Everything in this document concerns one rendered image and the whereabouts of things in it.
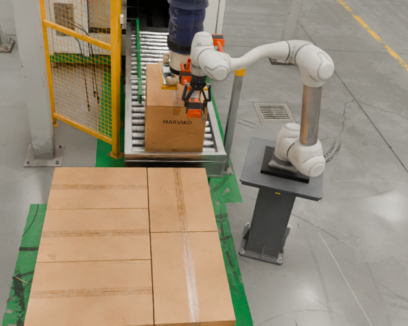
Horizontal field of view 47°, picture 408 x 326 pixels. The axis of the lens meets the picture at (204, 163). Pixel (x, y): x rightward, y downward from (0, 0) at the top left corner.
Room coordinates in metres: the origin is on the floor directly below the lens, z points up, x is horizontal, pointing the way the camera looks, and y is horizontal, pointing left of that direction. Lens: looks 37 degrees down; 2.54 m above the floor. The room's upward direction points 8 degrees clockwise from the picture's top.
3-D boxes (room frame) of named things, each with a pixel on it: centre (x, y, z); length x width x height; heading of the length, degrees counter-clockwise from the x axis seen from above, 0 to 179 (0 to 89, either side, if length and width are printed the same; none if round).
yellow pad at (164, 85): (2.70, 0.31, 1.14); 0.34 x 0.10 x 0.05; 12
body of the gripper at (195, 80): (2.14, 0.08, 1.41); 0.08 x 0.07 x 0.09; 102
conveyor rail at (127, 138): (3.66, 0.76, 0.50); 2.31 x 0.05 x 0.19; 12
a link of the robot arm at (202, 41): (2.13, 0.08, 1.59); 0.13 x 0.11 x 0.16; 27
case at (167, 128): (2.93, 0.27, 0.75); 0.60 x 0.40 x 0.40; 10
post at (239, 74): (3.25, -0.17, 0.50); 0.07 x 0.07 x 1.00; 12
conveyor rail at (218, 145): (3.80, 0.12, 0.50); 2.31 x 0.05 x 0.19; 12
